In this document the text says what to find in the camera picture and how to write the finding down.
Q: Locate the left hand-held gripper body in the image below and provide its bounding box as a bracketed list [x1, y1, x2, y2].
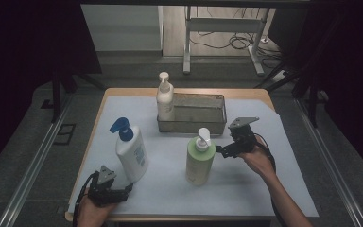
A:
[88, 165, 125, 208]

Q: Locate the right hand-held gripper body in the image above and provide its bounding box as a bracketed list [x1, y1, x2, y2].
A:
[228, 116, 261, 157]

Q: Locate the green bottle with white pump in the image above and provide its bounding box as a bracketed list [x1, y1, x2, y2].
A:
[184, 127, 216, 187]

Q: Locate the white bottle with blue pump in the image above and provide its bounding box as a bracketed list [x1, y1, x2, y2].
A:
[109, 116, 149, 183]

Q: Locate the grey metal mesh basket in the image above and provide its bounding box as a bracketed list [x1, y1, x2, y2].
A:
[156, 91, 228, 135]

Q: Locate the cream bottle with cream pump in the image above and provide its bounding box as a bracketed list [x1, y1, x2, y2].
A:
[156, 71, 175, 123]

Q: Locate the person's left hand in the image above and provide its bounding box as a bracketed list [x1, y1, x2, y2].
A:
[77, 188, 119, 227]

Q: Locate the person's right hand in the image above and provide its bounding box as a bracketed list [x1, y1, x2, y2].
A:
[237, 135, 279, 182]

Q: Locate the pale blue paper sheet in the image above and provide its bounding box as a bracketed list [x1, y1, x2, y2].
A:
[67, 95, 320, 219]

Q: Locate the black metal stand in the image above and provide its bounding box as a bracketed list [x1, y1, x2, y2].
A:
[41, 67, 108, 124]
[254, 62, 329, 129]

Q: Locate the dark curtain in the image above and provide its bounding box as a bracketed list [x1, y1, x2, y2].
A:
[268, 0, 363, 178]
[0, 0, 102, 181]

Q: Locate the white cabinet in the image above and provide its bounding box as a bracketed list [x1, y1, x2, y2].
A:
[78, 4, 164, 53]

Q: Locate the left hand-held gripper cable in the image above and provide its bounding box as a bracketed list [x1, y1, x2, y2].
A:
[73, 172, 98, 227]

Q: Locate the hand-held gripper cable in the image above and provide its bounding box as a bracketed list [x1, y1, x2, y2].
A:
[253, 133, 289, 227]
[73, 172, 98, 227]

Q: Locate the right hand-held gripper cable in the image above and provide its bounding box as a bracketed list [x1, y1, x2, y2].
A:
[253, 133, 289, 227]

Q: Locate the aluminium rail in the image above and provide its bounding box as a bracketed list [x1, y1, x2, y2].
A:
[0, 94, 74, 227]
[294, 97, 363, 227]

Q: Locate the black cables bundle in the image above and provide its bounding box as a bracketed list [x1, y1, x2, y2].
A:
[188, 6, 285, 69]

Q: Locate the white metal stand frame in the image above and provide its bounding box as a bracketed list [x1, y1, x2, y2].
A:
[182, 5, 270, 77]

